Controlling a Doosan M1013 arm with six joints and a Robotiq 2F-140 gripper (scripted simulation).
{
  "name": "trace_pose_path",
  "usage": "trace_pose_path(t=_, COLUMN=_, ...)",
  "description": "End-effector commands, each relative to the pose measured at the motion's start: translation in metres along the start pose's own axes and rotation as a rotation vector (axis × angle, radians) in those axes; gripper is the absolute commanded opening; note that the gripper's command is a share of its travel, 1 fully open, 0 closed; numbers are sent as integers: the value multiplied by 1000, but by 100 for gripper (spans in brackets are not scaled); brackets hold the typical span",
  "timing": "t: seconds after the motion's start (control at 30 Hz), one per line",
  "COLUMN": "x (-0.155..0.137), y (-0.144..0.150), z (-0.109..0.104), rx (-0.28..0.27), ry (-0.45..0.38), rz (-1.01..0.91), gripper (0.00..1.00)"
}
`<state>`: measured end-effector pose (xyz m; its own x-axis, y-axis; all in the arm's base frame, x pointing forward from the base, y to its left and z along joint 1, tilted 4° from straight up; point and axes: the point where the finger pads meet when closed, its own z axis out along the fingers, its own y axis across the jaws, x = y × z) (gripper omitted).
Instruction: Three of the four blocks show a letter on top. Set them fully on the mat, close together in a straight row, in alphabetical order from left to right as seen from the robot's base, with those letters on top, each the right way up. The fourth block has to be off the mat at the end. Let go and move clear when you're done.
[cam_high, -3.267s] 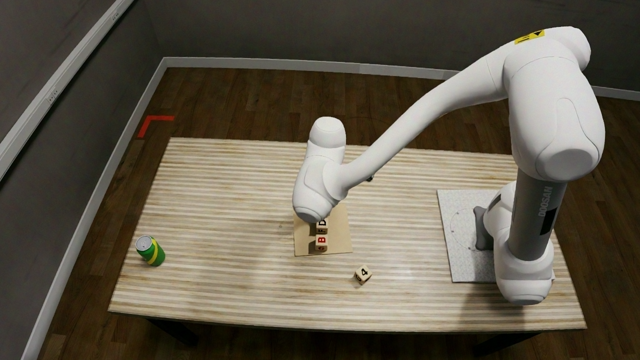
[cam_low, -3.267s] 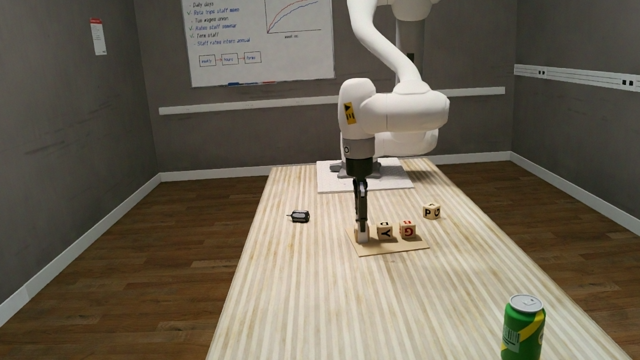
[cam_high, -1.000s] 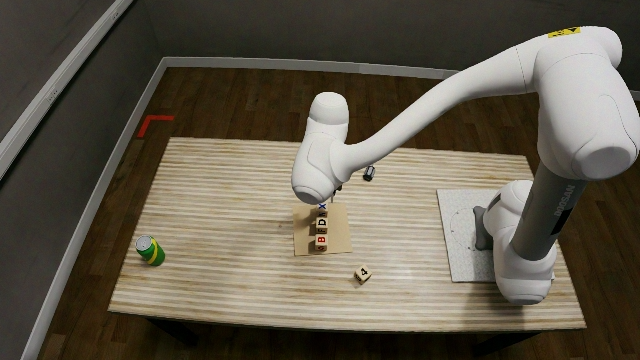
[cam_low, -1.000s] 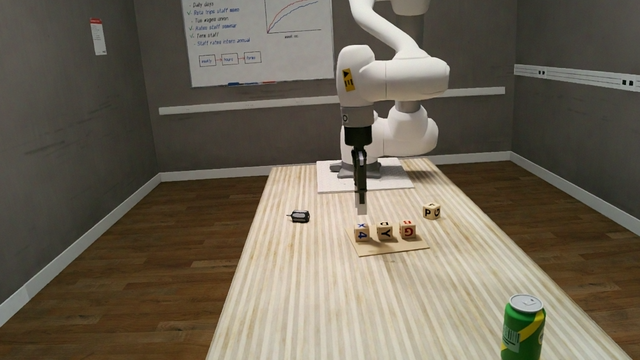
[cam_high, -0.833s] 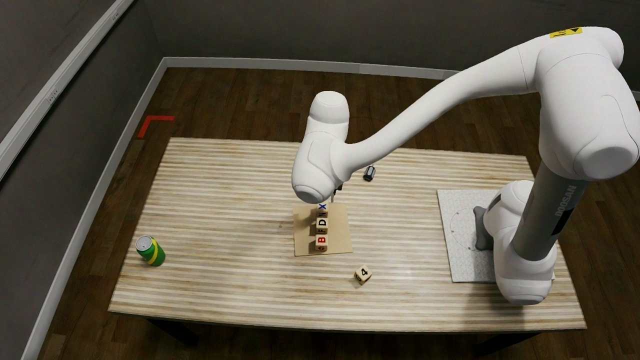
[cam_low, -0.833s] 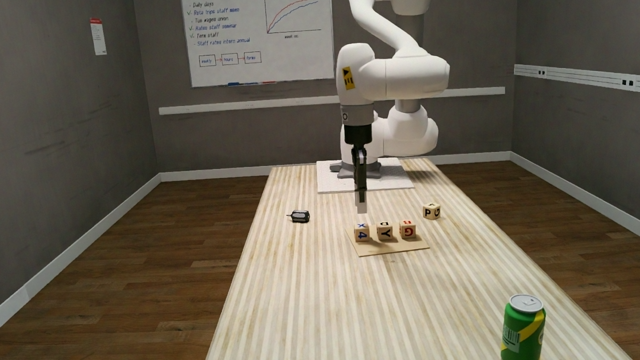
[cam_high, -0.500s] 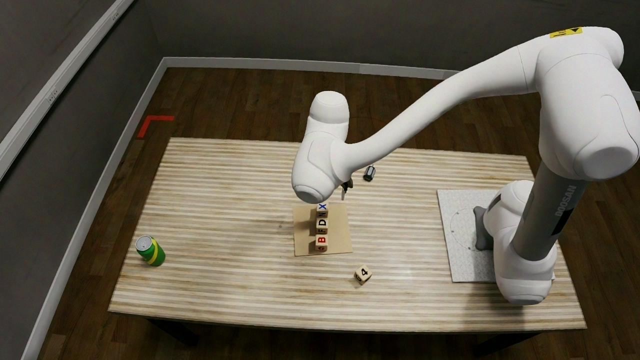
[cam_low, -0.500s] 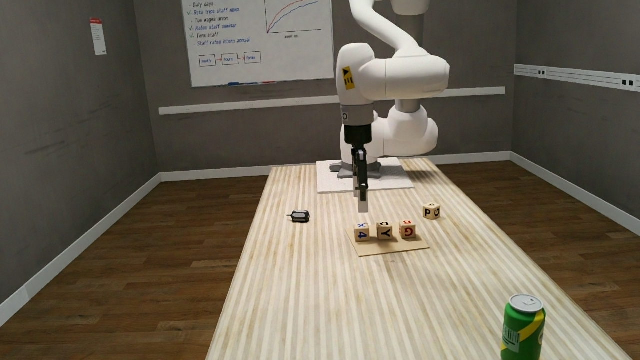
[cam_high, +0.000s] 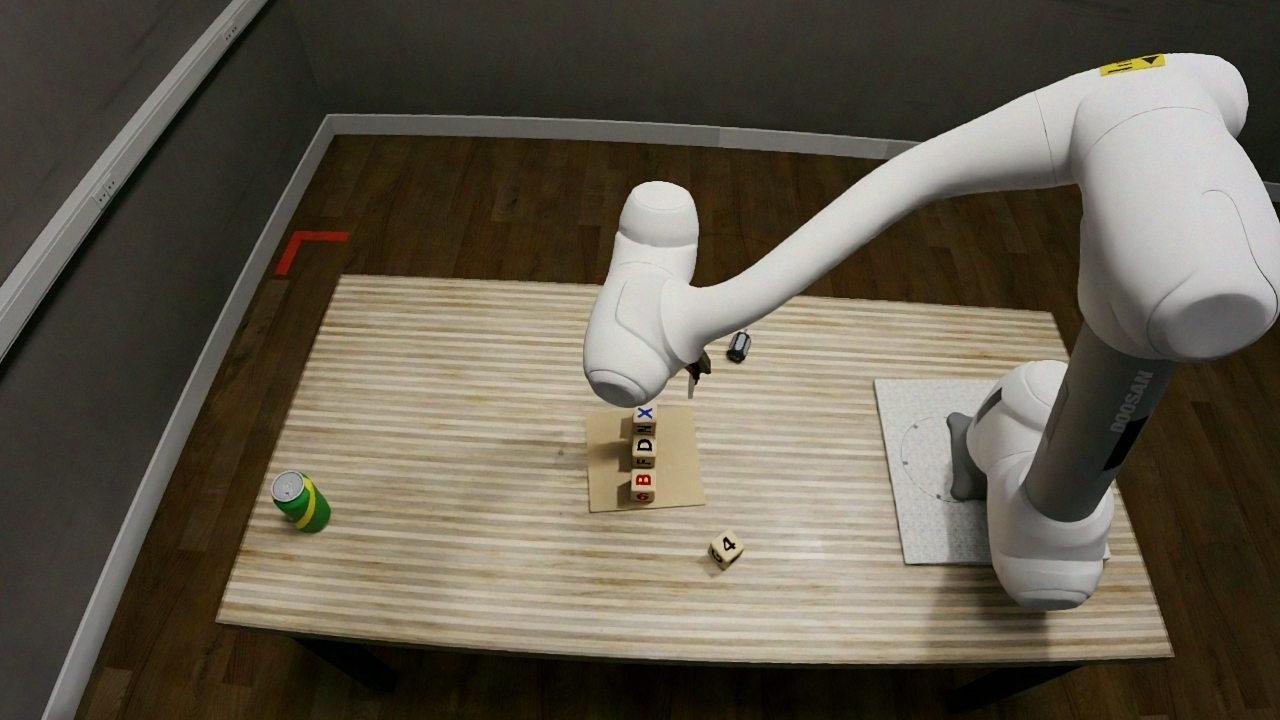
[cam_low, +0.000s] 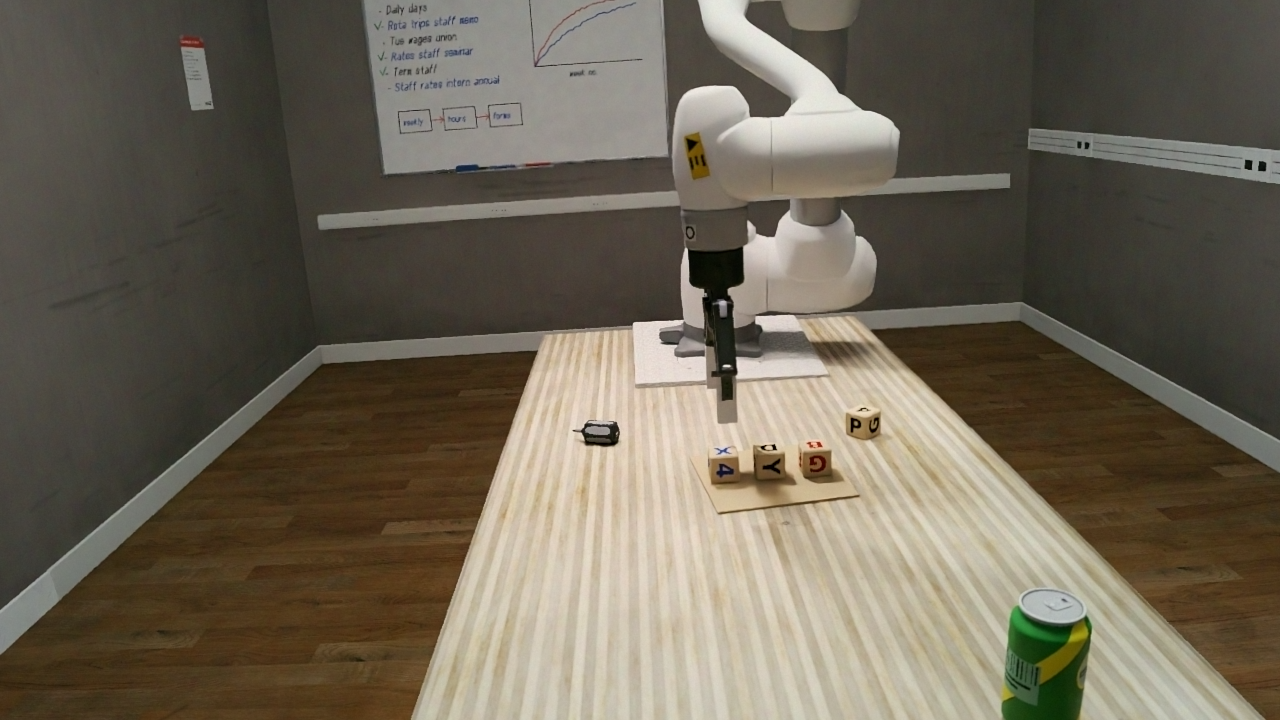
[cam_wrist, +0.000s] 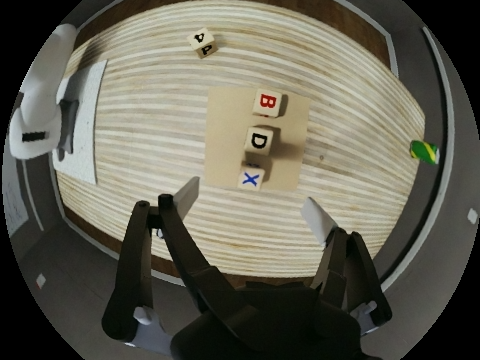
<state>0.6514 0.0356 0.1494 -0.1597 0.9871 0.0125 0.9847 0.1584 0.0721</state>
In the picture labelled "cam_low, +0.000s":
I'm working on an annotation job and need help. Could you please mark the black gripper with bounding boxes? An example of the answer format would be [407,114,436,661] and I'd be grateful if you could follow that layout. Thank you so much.
[689,247,744,424]

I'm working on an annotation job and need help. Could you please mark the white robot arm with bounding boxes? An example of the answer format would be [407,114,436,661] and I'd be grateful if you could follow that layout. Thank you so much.
[659,0,900,357]

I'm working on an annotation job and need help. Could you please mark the green drink can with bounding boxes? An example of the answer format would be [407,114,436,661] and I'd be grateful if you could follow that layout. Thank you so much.
[1001,588,1092,720]

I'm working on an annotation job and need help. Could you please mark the tan square mat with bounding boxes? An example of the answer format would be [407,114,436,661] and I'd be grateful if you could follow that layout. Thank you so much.
[689,445,859,515]

